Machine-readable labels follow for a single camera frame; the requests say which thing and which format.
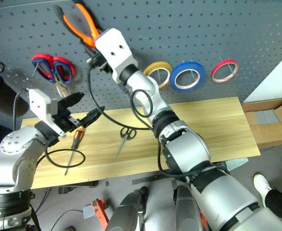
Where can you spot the red tape roll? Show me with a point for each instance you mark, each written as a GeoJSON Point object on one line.
{"type": "Point", "coordinates": [225, 71]}

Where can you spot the orange black pliers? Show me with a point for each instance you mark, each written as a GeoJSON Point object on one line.
{"type": "Point", "coordinates": [79, 26]}

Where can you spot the black cylinder object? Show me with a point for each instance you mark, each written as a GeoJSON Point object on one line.
{"type": "Point", "coordinates": [5, 98]}

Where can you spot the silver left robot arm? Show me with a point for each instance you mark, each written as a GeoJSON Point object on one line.
{"type": "Point", "coordinates": [15, 154]}

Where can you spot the black trouser leg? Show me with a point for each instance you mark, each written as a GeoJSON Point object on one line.
{"type": "Point", "coordinates": [280, 202]}

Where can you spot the small grey square block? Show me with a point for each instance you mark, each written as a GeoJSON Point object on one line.
{"type": "Point", "coordinates": [88, 211]}

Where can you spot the silver black rounded shape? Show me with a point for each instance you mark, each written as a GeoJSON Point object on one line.
{"type": "Point", "coordinates": [187, 209]}
{"type": "Point", "coordinates": [127, 211]}

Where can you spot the grey perforated pegboard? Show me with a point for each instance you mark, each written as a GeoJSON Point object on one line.
{"type": "Point", "coordinates": [179, 31]}

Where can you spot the brown cardboard box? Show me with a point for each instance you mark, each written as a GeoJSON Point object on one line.
{"type": "Point", "coordinates": [266, 130]}

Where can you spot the grey foam pad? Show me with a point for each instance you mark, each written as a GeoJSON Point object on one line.
{"type": "Point", "coordinates": [266, 116]}

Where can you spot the orange red floor tool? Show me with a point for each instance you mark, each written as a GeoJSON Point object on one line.
{"type": "Point", "coordinates": [101, 213]}

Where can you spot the orange black screwdriver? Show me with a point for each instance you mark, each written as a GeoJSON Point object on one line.
{"type": "Point", "coordinates": [74, 146]}

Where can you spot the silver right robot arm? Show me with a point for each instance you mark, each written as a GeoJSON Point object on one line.
{"type": "Point", "coordinates": [179, 144]}

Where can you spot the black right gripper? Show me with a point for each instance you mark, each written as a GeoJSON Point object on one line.
{"type": "Point", "coordinates": [99, 62]}

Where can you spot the white shoe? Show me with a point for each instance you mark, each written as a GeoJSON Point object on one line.
{"type": "Point", "coordinates": [262, 186]}

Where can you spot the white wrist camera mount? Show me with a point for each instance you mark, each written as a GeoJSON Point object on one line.
{"type": "Point", "coordinates": [40, 106]}
{"type": "Point", "coordinates": [115, 50]}

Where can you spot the grey metal table bracket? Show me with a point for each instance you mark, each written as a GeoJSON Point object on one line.
{"type": "Point", "coordinates": [236, 164]}

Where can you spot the yellow tape roll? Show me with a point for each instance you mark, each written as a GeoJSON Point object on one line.
{"type": "Point", "coordinates": [158, 73]}

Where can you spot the small black scissors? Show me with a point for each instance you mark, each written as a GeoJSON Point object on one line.
{"type": "Point", "coordinates": [125, 139]}

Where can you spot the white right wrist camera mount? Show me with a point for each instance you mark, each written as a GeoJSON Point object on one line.
{"type": "Point", "coordinates": [115, 50]}

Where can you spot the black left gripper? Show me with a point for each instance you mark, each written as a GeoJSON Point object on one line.
{"type": "Point", "coordinates": [63, 122]}

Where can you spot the blue tape roll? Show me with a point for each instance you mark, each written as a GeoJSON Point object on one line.
{"type": "Point", "coordinates": [187, 75]}

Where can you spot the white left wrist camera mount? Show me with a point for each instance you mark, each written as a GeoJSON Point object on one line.
{"type": "Point", "coordinates": [40, 106]}

